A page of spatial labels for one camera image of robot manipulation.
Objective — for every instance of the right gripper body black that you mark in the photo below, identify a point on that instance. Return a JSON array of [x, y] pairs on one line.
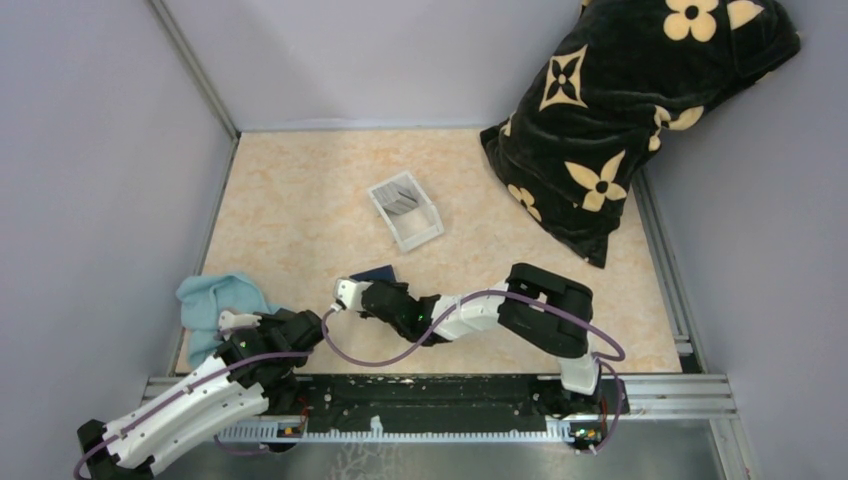
[[402, 328]]

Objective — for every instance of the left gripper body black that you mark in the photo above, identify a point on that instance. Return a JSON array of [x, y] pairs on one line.
[[267, 323]]

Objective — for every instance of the navy blue card holder wallet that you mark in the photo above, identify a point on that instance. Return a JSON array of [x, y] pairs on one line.
[[383, 273]]

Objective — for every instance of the white plastic card box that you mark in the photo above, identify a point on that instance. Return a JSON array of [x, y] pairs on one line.
[[410, 215]]

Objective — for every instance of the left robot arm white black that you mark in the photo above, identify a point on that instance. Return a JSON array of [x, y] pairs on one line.
[[144, 442]]

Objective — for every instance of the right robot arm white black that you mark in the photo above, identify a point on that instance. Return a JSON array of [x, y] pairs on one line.
[[548, 311]]

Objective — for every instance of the grey card stack in box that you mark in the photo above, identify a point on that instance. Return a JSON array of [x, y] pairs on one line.
[[395, 198]]

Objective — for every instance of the light blue cloth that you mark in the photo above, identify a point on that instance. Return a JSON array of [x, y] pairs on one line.
[[203, 298]]

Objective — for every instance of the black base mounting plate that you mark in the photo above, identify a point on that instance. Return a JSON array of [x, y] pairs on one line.
[[450, 404]]

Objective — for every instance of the black floral patterned pillow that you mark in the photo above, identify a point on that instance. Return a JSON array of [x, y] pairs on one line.
[[595, 112]]

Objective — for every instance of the aluminium side rail right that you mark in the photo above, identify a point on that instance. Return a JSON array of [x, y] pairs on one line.
[[669, 281]]

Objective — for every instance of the aluminium front rail frame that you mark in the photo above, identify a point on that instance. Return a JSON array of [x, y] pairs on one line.
[[651, 397]]

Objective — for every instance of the aluminium corner post left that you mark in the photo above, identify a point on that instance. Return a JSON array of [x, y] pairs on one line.
[[191, 63]]

